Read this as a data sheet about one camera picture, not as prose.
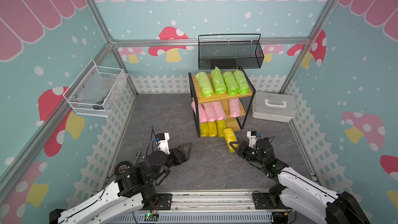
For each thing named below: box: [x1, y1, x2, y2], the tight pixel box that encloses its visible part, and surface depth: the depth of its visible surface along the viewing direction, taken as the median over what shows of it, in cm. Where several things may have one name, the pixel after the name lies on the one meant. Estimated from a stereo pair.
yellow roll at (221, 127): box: [217, 119, 226, 138], surface depth 99 cm
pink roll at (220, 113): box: [212, 101, 226, 121], surface depth 85 cm
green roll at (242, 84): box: [233, 70, 251, 95], surface depth 74 cm
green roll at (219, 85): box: [210, 65, 227, 95], surface depth 74 cm
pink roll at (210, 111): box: [203, 102, 217, 122], surface depth 85 cm
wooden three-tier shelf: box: [188, 65, 257, 138], surface depth 78 cm
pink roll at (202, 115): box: [191, 100, 208, 123], surface depth 84 cm
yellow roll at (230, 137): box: [223, 128, 239, 153], surface depth 85 cm
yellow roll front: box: [207, 121, 218, 137], surface depth 97 cm
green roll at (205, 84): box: [194, 71, 215, 98], surface depth 74 cm
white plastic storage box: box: [251, 90, 298, 123], surface depth 101 cm
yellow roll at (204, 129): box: [200, 121, 210, 138], surface depth 96 cm
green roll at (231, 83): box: [222, 71, 240, 96], surface depth 74 cm
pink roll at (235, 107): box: [229, 98, 241, 118], surface depth 87 cm
